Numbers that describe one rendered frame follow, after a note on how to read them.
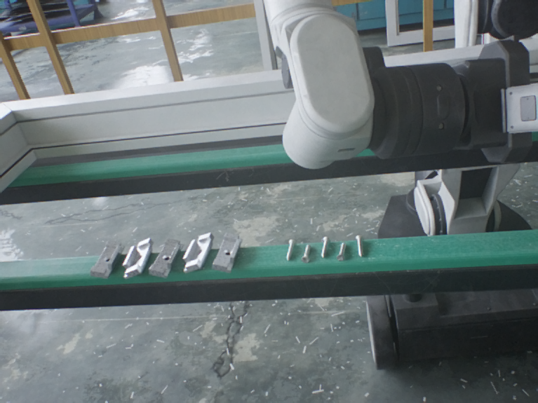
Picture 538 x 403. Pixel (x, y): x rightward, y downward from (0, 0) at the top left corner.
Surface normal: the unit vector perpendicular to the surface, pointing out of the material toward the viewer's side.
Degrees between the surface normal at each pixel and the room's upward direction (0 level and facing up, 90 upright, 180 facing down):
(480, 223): 106
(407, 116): 75
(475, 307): 0
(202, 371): 0
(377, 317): 24
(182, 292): 90
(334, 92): 49
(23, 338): 0
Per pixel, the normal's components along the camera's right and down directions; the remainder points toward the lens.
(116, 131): -0.11, 0.54
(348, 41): 0.14, -0.21
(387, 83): -0.64, -0.29
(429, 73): 0.06, -0.64
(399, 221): -0.15, -0.83
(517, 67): 0.18, 0.11
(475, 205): -0.15, -0.48
